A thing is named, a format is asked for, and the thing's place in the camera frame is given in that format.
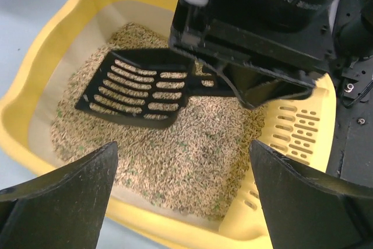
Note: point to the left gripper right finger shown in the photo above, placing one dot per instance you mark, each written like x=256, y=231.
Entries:
x=306, y=208

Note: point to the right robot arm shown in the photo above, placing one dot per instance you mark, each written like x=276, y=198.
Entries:
x=351, y=37

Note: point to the beige cat litter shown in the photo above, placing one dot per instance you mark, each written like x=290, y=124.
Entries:
x=192, y=167

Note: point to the black litter scoop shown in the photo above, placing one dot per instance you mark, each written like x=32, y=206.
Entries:
x=146, y=87

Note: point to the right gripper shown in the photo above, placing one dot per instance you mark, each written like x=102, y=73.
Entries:
x=285, y=32

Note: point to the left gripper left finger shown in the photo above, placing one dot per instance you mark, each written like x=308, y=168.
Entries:
x=64, y=208

